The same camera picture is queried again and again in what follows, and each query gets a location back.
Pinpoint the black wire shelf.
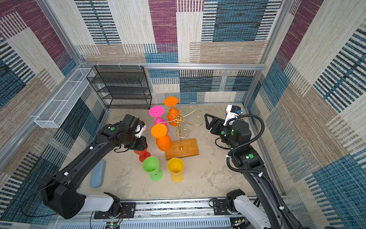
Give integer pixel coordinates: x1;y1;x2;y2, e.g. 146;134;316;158
86;65;152;109

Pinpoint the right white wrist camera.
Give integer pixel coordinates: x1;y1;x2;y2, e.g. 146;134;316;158
224;105;243;126

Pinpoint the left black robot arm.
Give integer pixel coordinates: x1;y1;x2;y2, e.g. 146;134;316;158
39;114;147;219

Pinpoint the orange wine glass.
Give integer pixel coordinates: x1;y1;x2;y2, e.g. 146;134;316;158
151;124;173;152
164;96;179;127

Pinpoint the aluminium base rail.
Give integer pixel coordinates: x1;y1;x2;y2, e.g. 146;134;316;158
48;197;263;229

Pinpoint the orange back wine glass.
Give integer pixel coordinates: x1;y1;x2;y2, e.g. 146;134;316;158
164;96;179;127

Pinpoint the pink plastic wine glass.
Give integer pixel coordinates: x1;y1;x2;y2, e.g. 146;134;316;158
149;106;169;132

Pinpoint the gold wire glass rack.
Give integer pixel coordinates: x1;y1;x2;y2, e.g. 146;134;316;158
165;101;204;140

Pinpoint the red plastic wine glass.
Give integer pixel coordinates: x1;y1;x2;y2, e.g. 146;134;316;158
134;149;151;163

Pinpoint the green plastic wine glass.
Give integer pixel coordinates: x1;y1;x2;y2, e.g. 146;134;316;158
143;156;163;181

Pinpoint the yellow plastic wine glass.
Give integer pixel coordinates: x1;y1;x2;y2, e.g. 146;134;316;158
167;158;185;183

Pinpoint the blue sponge pad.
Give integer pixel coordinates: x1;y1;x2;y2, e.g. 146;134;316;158
90;160;106;189

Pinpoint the white mesh basket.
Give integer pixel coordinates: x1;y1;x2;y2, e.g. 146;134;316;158
34;68;91;128

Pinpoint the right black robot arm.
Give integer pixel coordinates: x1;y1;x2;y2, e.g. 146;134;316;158
205;114;303;229

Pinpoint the orange front wine glass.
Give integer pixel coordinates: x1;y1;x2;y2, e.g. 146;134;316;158
151;124;173;152

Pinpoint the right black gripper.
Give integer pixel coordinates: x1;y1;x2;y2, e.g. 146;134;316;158
204;114;237;151

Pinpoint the wooden rack base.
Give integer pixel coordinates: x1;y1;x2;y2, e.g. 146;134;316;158
165;138;199;160

